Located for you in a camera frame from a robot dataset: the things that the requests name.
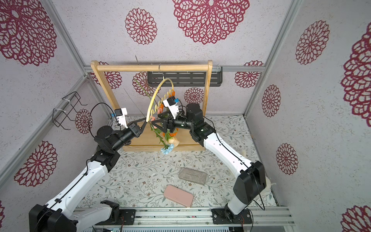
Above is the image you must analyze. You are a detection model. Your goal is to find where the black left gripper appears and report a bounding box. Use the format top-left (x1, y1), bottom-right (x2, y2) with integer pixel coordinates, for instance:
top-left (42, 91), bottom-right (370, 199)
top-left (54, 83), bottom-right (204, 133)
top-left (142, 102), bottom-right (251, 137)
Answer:
top-left (111, 117), bottom-right (148, 152)

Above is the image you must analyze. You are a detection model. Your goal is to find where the orange flower with stem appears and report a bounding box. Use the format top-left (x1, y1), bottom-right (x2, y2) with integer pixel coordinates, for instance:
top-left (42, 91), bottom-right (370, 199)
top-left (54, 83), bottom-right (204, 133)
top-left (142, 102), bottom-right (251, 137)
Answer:
top-left (162, 129), bottom-right (178, 139)

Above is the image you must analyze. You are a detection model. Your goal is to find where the blue flower with stem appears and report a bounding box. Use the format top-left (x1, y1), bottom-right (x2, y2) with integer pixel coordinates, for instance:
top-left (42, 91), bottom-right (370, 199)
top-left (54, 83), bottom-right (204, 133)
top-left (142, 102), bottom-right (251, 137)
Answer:
top-left (135, 78), bottom-right (175, 155)

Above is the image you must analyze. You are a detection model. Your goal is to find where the yellow wavy clothes hanger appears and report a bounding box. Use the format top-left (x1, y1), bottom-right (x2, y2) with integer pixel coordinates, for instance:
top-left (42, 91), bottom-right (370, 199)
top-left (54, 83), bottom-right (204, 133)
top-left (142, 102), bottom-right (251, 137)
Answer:
top-left (145, 64), bottom-right (175, 122)

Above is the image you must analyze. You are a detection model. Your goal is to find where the peach rose with stem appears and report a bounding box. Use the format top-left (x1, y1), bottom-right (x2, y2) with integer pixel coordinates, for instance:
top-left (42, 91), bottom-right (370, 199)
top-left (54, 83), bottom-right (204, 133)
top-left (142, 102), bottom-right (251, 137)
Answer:
top-left (167, 137), bottom-right (180, 147)

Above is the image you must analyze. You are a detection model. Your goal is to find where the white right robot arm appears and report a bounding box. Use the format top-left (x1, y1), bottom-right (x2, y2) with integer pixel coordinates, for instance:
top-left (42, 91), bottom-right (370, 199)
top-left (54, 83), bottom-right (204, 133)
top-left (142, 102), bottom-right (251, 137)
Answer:
top-left (151, 103), bottom-right (267, 220)

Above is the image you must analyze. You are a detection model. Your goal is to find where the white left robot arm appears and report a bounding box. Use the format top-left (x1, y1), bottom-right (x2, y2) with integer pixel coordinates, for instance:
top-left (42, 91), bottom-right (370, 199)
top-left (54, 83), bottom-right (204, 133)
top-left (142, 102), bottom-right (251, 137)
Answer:
top-left (29, 118), bottom-right (147, 232)

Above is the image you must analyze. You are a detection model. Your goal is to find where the wooden clothes rack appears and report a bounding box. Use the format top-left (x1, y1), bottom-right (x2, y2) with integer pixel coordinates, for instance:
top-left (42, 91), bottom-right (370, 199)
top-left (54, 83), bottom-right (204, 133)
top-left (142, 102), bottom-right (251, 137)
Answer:
top-left (90, 60), bottom-right (213, 152)

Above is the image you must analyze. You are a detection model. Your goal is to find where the grey felt pouch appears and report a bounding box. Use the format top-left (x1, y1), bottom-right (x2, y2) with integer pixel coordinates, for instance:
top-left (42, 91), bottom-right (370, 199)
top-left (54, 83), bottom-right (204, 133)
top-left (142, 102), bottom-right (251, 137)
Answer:
top-left (178, 168), bottom-right (207, 185)

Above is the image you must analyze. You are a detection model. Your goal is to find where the pink case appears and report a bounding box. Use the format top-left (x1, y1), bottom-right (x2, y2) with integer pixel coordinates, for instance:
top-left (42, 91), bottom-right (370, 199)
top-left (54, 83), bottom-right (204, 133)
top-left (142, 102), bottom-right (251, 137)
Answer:
top-left (164, 185), bottom-right (194, 207)

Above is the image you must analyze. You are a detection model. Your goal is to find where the white plush toy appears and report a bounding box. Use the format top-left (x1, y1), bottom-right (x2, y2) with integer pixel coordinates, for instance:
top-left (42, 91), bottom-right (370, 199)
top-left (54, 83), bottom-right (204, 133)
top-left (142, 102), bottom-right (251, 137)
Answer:
top-left (241, 149), bottom-right (275, 196)

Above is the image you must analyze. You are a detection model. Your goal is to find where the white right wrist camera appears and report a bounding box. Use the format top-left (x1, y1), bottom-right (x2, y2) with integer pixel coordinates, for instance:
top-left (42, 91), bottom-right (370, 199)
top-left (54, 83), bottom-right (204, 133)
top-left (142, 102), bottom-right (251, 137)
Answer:
top-left (163, 96), bottom-right (180, 119)

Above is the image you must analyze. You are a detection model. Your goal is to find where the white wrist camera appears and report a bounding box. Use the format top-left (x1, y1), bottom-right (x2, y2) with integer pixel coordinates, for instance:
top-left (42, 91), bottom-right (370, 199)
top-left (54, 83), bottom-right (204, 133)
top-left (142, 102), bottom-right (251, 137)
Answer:
top-left (163, 96), bottom-right (180, 119)
top-left (113, 108), bottom-right (128, 129)

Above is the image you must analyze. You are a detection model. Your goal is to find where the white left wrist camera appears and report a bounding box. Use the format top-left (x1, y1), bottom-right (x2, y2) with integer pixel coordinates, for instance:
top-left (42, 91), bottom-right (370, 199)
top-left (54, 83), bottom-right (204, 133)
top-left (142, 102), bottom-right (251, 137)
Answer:
top-left (113, 108), bottom-right (128, 129)

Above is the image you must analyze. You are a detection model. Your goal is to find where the black wall shelf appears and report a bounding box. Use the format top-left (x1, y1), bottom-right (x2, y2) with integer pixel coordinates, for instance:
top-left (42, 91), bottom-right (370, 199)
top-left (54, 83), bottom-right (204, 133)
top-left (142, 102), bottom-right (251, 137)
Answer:
top-left (146, 69), bottom-right (223, 87)

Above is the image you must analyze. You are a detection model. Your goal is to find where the black wire wall rack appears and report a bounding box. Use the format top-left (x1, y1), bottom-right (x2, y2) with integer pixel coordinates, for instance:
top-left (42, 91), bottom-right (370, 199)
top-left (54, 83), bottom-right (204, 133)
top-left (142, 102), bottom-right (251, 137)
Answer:
top-left (52, 91), bottom-right (87, 131)

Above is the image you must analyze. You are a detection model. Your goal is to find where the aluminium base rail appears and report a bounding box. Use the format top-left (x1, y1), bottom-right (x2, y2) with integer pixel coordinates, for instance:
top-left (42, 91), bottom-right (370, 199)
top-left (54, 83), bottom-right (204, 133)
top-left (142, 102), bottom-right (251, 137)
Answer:
top-left (51, 206), bottom-right (296, 232)

